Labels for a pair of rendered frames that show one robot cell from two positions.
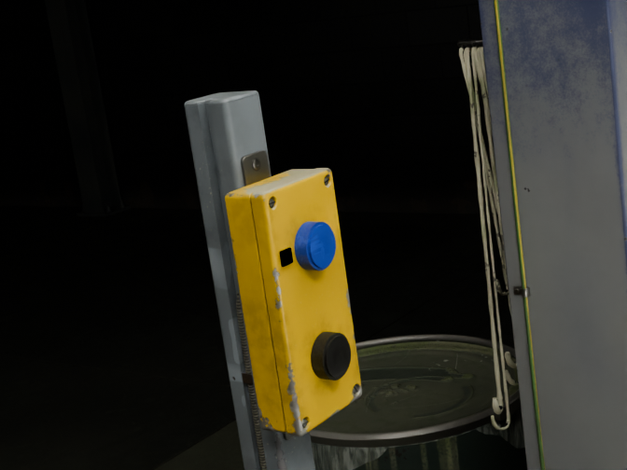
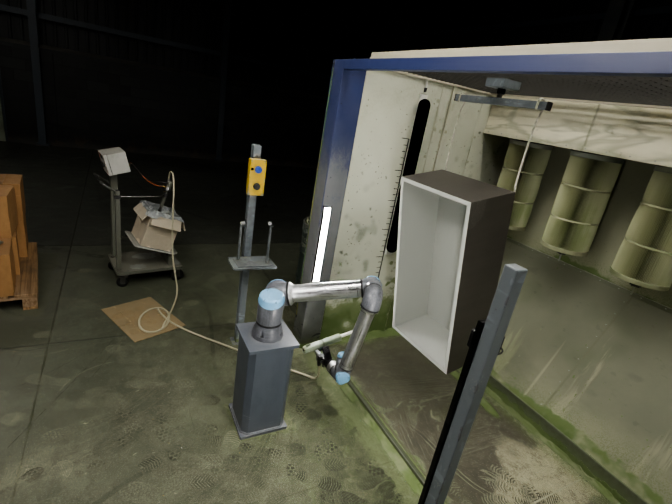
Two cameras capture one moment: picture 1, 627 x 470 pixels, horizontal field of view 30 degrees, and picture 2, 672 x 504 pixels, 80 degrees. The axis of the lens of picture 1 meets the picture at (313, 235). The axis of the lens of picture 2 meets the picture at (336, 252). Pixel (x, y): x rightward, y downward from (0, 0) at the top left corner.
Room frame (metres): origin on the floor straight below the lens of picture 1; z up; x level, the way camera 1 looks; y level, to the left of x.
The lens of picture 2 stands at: (-1.22, -1.63, 2.00)
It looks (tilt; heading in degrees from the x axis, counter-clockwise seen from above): 20 degrees down; 22
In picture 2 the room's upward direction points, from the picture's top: 10 degrees clockwise
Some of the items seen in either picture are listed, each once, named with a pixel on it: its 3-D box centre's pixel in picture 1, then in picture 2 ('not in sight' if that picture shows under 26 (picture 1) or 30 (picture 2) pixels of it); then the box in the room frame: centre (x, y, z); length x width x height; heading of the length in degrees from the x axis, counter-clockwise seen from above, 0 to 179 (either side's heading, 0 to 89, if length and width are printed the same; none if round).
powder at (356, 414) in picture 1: (397, 388); not in sight; (2.33, -0.13, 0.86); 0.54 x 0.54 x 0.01
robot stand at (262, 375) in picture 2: not in sight; (261, 377); (0.60, -0.56, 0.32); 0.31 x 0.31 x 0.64; 52
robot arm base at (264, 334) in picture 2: not in sight; (268, 327); (0.60, -0.56, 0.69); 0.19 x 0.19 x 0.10
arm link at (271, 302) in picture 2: not in sight; (270, 306); (0.61, -0.56, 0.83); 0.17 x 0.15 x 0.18; 23
